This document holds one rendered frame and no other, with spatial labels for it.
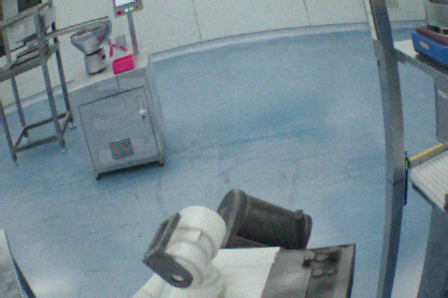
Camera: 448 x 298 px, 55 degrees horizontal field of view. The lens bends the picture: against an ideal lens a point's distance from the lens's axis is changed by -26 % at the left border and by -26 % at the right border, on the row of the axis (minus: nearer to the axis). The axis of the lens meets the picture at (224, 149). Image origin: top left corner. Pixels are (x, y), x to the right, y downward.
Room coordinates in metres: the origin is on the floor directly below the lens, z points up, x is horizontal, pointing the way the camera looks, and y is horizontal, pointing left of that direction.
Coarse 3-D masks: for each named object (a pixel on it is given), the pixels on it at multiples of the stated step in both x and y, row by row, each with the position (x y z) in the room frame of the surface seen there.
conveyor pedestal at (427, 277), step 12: (432, 216) 1.33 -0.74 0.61; (432, 228) 1.32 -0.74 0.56; (444, 228) 1.22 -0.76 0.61; (432, 240) 1.30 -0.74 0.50; (444, 240) 1.21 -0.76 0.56; (432, 252) 1.29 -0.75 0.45; (444, 252) 1.19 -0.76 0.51; (432, 264) 1.27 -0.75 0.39; (444, 264) 1.17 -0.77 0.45; (432, 276) 1.25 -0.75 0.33; (444, 276) 1.15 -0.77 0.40; (420, 288) 1.32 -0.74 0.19; (432, 288) 1.22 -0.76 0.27; (444, 288) 1.15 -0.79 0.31
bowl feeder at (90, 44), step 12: (96, 24) 3.94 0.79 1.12; (72, 36) 3.80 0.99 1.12; (84, 36) 3.59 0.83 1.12; (96, 36) 3.61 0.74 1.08; (120, 36) 3.70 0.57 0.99; (84, 48) 3.65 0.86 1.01; (96, 48) 3.68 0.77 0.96; (120, 48) 3.66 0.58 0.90; (84, 60) 3.74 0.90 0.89; (96, 60) 3.68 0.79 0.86
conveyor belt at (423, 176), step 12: (444, 156) 1.36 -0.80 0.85; (420, 168) 1.34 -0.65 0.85; (432, 168) 1.31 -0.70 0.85; (444, 168) 1.28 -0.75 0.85; (420, 180) 1.27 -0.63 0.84; (432, 180) 1.24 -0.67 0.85; (444, 180) 1.21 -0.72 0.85; (432, 192) 1.18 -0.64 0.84; (444, 192) 1.15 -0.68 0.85; (444, 204) 1.10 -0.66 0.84
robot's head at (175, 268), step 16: (160, 224) 0.58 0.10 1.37; (176, 224) 0.56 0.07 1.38; (160, 240) 0.52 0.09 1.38; (144, 256) 0.51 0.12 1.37; (160, 256) 0.50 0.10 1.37; (176, 256) 0.51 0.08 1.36; (160, 272) 0.50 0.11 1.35; (176, 272) 0.49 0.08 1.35; (192, 272) 0.50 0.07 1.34; (192, 288) 0.50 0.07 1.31
